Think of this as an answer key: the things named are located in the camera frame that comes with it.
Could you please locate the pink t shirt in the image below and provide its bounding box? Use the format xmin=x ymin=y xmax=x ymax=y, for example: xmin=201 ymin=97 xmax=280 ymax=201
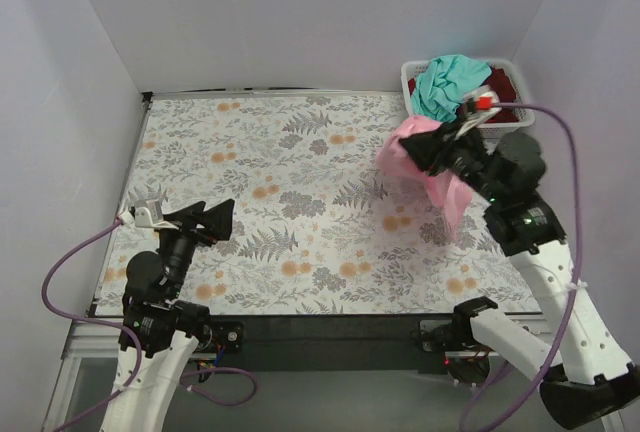
xmin=376 ymin=115 xmax=473 ymax=238

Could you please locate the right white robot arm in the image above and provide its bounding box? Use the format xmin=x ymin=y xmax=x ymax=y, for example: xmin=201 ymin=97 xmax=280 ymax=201
xmin=399 ymin=124 xmax=639 ymax=430

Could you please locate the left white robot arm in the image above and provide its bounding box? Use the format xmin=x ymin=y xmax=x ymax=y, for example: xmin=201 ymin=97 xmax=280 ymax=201
xmin=101 ymin=199 xmax=235 ymax=431

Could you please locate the white plastic basket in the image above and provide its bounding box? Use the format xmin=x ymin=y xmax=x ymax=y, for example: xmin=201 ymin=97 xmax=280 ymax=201
xmin=400 ymin=57 xmax=535 ymax=140

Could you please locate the teal t shirt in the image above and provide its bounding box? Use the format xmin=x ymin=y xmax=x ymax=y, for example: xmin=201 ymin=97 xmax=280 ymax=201
xmin=411 ymin=54 xmax=491 ymax=123

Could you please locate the dark red t shirt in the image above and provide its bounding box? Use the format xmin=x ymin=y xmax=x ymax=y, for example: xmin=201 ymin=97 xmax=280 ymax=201
xmin=410 ymin=68 xmax=514 ymax=102

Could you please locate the floral table mat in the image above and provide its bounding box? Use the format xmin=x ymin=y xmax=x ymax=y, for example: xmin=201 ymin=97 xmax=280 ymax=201
xmin=94 ymin=94 xmax=544 ymax=316

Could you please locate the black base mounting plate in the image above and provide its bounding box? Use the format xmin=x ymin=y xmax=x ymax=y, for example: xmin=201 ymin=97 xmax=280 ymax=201
xmin=192 ymin=314 xmax=494 ymax=386

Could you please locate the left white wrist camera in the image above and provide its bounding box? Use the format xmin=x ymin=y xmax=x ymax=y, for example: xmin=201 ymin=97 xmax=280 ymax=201
xmin=125 ymin=198 xmax=170 ymax=229

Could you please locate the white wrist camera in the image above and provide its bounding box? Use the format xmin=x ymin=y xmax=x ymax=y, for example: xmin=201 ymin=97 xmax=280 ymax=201
xmin=456 ymin=85 xmax=501 ymax=138
xmin=125 ymin=198 xmax=170 ymax=229

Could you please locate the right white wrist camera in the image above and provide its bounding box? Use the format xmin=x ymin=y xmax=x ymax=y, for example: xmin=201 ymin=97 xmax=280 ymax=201
xmin=456 ymin=85 xmax=501 ymax=138

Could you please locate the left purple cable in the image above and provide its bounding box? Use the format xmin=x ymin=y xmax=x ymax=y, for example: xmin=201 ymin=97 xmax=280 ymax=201
xmin=41 ymin=219 xmax=259 ymax=432

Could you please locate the aluminium frame rail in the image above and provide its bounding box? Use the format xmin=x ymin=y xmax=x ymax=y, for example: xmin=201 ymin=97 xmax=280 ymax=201
xmin=42 ymin=323 xmax=119 ymax=431

